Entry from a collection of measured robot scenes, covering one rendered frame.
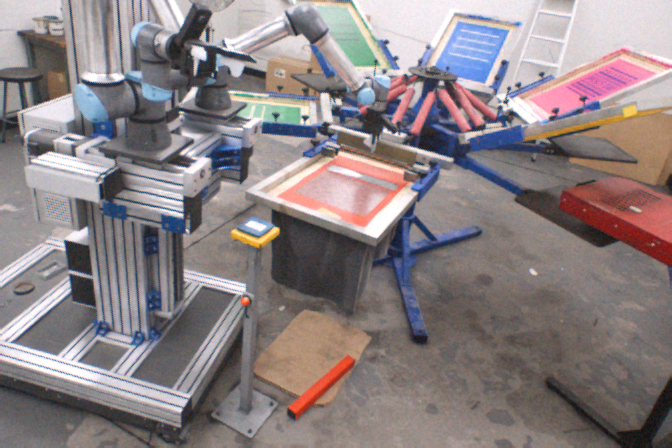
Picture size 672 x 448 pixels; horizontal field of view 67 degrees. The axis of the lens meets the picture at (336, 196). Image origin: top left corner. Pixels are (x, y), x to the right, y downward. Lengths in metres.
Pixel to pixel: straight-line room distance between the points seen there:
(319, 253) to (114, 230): 0.85
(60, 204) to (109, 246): 0.25
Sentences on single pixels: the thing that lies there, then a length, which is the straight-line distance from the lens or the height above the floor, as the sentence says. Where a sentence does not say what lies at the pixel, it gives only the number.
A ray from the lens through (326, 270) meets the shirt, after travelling 2.18.
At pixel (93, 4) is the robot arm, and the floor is 1.70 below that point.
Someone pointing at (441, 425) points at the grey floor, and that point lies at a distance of 2.63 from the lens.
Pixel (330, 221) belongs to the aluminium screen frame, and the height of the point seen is 0.99.
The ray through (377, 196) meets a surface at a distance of 2.25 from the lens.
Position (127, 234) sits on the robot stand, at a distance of 2.24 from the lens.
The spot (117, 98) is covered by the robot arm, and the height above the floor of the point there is 1.44.
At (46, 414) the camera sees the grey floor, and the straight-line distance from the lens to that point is 2.65.
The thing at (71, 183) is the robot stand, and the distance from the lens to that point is 1.82.
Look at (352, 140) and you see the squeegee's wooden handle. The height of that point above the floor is 1.07.
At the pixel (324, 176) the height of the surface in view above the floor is 0.96.
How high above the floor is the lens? 1.94
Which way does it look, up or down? 27 degrees down
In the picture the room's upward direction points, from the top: 8 degrees clockwise
